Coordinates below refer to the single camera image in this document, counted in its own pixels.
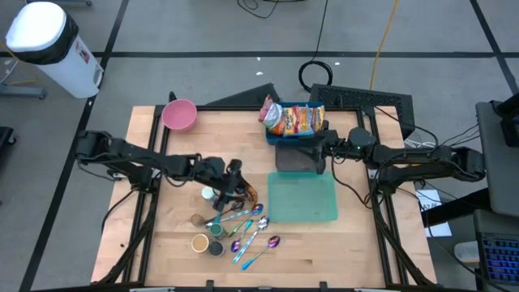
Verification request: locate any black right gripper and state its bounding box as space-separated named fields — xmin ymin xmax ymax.
xmin=299 ymin=140 xmax=352 ymax=175

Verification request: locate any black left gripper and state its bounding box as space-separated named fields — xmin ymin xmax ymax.
xmin=193 ymin=156 xmax=247 ymax=212

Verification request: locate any dark metal spoon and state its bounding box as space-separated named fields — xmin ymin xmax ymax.
xmin=204 ymin=199 xmax=246 ymax=225

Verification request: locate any brown snack pouch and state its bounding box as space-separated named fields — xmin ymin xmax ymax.
xmin=242 ymin=182 xmax=260 ymax=204

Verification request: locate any white lid spice jar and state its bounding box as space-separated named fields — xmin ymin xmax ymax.
xmin=201 ymin=186 xmax=218 ymax=204

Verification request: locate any rainbow spoon green handle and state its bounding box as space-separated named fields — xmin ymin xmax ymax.
xmin=226 ymin=203 xmax=264 ymax=238

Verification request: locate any green lid glass jar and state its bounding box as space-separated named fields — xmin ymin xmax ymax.
xmin=208 ymin=221 xmax=226 ymax=240

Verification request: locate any black lid spice jar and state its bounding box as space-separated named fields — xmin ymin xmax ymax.
xmin=208 ymin=240 xmax=226 ymax=257

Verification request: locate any tan lid large jar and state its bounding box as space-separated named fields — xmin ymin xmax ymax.
xmin=191 ymin=233 xmax=211 ymax=254

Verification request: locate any white red snack bag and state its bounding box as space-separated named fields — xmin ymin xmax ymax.
xmin=258 ymin=94 xmax=284 ymax=131

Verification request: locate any blue plastic bin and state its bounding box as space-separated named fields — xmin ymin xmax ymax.
xmin=265 ymin=101 xmax=328 ymax=146

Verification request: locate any dark grey plastic tray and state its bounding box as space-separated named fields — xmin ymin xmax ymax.
xmin=274 ymin=141 xmax=328 ymax=174

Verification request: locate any orange yellow snack bag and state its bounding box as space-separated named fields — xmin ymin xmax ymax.
xmin=311 ymin=104 xmax=327 ymax=133

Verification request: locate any translucent green plastic tray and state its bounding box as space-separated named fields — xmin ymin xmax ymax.
xmin=266 ymin=170 xmax=340 ymax=223

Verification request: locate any orange cheese puff bag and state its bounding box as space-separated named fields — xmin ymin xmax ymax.
xmin=282 ymin=105 xmax=301 ymax=138

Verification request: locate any black perforated metal case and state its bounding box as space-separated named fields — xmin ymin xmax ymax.
xmin=308 ymin=84 xmax=416 ymax=139

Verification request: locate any black angled panel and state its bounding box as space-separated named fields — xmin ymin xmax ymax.
xmin=206 ymin=83 xmax=281 ymax=107

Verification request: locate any pink plastic bowl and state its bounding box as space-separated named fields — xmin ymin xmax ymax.
xmin=161 ymin=98 xmax=199 ymax=133

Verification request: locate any white paper sheet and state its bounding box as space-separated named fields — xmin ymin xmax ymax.
xmin=415 ymin=189 xmax=453 ymax=238

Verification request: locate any black diagonal bar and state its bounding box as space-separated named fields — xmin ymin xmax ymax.
xmin=420 ymin=187 xmax=492 ymax=227

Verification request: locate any white computer mouse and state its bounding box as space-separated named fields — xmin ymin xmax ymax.
xmin=453 ymin=241 xmax=482 ymax=264

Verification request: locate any grey desk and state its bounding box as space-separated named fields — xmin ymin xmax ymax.
xmin=474 ymin=100 xmax=519 ymax=218

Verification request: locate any black desktop device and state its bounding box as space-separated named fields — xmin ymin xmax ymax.
xmin=495 ymin=92 xmax=519 ymax=148

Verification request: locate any laptop with lit keyboard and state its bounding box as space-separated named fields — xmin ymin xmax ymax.
xmin=472 ymin=208 xmax=519 ymax=287

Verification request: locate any grey metal table foot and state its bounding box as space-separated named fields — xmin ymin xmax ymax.
xmin=24 ymin=0 xmax=93 ymax=7
xmin=0 ymin=83 xmax=48 ymax=101

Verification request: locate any black chair base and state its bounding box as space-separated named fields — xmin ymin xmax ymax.
xmin=0 ymin=126 xmax=17 ymax=158

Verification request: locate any white black trash can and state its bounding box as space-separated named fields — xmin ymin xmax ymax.
xmin=4 ymin=1 xmax=105 ymax=100

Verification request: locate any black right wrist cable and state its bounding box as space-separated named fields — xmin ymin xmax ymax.
xmin=330 ymin=156 xmax=374 ymax=211

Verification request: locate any purple spoon teal handle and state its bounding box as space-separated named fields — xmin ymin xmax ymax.
xmin=229 ymin=220 xmax=255 ymax=254

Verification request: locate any iridescent spoon blue handle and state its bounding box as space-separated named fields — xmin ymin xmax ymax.
xmin=241 ymin=234 xmax=281 ymax=272

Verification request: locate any coiled black cable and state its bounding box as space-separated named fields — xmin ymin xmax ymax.
xmin=298 ymin=0 xmax=334 ymax=93

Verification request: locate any black aluminium rig frame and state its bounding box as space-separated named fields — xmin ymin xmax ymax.
xmin=97 ymin=91 xmax=438 ymax=291

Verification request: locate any white cable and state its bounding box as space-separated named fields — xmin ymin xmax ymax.
xmin=404 ymin=139 xmax=438 ymax=150

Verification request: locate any yellow cable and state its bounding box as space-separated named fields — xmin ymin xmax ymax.
xmin=369 ymin=0 xmax=401 ymax=91

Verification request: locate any thin black cable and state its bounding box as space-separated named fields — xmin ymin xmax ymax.
xmin=237 ymin=0 xmax=281 ymax=19

